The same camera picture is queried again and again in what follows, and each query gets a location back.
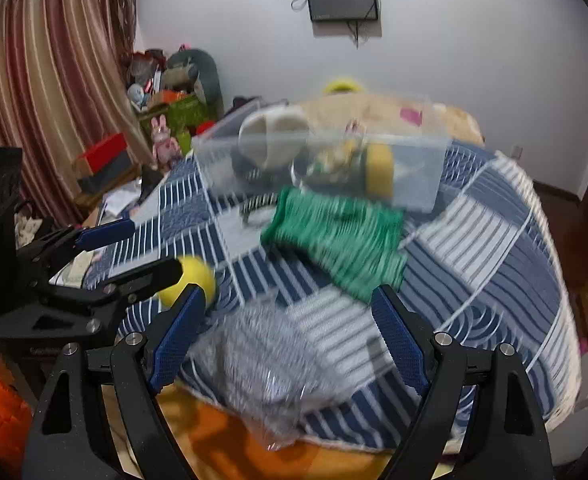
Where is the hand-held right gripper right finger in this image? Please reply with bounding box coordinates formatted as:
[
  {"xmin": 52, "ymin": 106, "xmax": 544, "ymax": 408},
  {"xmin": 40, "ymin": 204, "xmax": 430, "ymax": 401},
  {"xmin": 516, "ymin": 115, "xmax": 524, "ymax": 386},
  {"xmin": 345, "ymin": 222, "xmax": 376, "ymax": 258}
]
[{"xmin": 371, "ymin": 284, "xmax": 555, "ymax": 480}]

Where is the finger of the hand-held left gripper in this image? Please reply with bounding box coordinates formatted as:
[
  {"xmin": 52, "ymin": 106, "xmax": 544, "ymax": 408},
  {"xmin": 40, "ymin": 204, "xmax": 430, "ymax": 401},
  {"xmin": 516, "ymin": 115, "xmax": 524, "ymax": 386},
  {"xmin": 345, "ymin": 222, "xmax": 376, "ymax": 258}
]
[
  {"xmin": 18, "ymin": 218, "xmax": 137, "ymax": 282},
  {"xmin": 0, "ymin": 258, "xmax": 183, "ymax": 342}
]

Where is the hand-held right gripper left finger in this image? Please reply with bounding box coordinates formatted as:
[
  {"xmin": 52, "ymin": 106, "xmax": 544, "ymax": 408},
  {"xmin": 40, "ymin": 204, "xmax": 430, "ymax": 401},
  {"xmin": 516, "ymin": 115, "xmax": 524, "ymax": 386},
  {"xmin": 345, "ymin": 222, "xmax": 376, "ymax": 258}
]
[{"xmin": 22, "ymin": 284, "xmax": 207, "ymax": 480}]

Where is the yellow ball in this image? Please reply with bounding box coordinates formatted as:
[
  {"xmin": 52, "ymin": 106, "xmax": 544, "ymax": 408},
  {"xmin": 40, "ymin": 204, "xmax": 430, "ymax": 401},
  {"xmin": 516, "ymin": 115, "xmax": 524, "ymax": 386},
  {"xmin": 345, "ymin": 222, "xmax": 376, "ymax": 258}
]
[{"xmin": 160, "ymin": 256, "xmax": 217, "ymax": 309}]

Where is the green knitted cloth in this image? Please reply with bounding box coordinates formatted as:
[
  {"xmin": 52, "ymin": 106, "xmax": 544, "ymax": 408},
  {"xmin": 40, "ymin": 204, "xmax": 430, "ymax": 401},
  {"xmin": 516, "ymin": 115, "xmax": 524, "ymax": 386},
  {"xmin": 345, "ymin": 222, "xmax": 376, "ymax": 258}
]
[{"xmin": 261, "ymin": 187, "xmax": 409, "ymax": 304}]

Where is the clear plastic storage box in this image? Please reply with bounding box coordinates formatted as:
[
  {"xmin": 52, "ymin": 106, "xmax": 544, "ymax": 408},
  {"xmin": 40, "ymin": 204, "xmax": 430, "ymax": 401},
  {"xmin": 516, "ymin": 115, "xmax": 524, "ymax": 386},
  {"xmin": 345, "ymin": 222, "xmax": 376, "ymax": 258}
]
[{"xmin": 192, "ymin": 92, "xmax": 451, "ymax": 212}]

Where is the red box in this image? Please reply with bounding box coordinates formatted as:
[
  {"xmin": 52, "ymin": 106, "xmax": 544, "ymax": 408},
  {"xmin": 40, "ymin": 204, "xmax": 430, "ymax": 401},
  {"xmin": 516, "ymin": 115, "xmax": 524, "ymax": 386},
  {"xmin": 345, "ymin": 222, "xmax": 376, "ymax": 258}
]
[{"xmin": 72, "ymin": 133, "xmax": 140, "ymax": 195}]

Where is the pink rabbit toy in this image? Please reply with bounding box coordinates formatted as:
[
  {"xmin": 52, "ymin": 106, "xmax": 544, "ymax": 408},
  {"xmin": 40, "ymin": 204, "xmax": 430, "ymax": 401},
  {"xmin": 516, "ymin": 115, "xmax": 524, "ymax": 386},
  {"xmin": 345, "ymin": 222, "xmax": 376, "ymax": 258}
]
[{"xmin": 151, "ymin": 114, "xmax": 181, "ymax": 170}]

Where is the orange blanket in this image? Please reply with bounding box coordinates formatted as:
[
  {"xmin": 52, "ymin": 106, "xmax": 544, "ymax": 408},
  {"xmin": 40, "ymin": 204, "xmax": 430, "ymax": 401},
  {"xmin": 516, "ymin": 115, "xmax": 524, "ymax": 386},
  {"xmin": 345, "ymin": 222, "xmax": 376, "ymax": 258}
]
[{"xmin": 108, "ymin": 384, "xmax": 456, "ymax": 480}]

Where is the blue patchwork quilt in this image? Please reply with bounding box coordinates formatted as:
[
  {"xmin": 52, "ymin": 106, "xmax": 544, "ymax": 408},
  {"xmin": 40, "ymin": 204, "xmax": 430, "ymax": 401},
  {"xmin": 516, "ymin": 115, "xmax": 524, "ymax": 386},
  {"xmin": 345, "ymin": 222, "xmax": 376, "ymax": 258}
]
[{"xmin": 80, "ymin": 135, "xmax": 583, "ymax": 452}]

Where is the green box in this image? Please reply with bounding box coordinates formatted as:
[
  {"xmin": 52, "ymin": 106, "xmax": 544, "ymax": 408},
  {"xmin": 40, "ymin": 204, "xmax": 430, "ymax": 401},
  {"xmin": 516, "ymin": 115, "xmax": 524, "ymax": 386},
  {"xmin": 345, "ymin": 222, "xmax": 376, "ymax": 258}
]
[{"xmin": 146, "ymin": 94, "xmax": 211, "ymax": 137}]

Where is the black white striped band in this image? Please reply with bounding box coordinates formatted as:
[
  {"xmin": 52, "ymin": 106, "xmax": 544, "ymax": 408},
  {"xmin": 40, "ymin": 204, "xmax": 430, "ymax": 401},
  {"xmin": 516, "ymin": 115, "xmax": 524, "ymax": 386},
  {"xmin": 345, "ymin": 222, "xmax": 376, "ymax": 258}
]
[{"xmin": 241, "ymin": 195, "xmax": 281, "ymax": 227}]

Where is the striped red curtain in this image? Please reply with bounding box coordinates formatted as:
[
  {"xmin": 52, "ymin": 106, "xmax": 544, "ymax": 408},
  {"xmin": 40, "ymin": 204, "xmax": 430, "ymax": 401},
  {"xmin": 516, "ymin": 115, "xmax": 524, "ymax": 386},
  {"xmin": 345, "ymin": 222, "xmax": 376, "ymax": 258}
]
[{"xmin": 0, "ymin": 0, "xmax": 153, "ymax": 228}]

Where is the yellow sponge toy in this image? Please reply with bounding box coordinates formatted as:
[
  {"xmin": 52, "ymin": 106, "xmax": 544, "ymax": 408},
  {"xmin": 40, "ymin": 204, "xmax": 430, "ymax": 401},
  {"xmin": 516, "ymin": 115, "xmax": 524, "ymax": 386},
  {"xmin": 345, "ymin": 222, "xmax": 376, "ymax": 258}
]
[{"xmin": 363, "ymin": 142, "xmax": 395, "ymax": 197}]

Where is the large grey plush toy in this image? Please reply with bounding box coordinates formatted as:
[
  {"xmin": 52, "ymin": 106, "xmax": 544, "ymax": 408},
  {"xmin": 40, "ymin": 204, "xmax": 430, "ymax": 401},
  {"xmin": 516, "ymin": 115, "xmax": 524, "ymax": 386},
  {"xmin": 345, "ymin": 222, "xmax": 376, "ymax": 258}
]
[{"xmin": 166, "ymin": 48, "xmax": 225, "ymax": 117}]

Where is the white plush slipper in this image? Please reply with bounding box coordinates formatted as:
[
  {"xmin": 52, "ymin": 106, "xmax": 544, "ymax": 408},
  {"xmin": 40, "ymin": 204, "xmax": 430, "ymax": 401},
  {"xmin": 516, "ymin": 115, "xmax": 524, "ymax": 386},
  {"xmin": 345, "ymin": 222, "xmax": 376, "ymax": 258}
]
[{"xmin": 238, "ymin": 107, "xmax": 311, "ymax": 169}]

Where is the beige blanket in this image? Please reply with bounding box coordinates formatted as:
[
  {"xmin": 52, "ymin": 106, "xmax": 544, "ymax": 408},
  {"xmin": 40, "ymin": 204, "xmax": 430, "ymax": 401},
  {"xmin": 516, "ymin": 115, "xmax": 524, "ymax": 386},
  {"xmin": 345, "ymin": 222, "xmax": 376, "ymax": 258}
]
[{"xmin": 293, "ymin": 90, "xmax": 486, "ymax": 147}]

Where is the yellow plush toy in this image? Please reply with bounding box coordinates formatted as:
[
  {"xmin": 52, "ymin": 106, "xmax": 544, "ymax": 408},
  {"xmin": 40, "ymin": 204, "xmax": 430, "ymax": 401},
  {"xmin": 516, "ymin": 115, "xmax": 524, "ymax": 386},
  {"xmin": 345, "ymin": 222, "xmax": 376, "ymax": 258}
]
[{"xmin": 323, "ymin": 77, "xmax": 365, "ymax": 96}]

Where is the small plush keychain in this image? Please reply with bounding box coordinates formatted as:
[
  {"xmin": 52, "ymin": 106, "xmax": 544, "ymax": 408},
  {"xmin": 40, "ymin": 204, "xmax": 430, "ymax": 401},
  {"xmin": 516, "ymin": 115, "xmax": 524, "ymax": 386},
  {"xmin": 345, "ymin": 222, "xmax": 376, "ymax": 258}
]
[{"xmin": 310, "ymin": 137, "xmax": 365, "ymax": 183}]

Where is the black cable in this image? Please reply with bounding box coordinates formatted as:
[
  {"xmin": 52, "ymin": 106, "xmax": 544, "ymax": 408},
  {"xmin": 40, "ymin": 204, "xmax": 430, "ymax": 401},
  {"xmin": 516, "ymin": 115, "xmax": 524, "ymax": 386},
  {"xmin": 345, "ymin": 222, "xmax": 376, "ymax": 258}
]
[{"xmin": 346, "ymin": 19, "xmax": 371, "ymax": 50}]

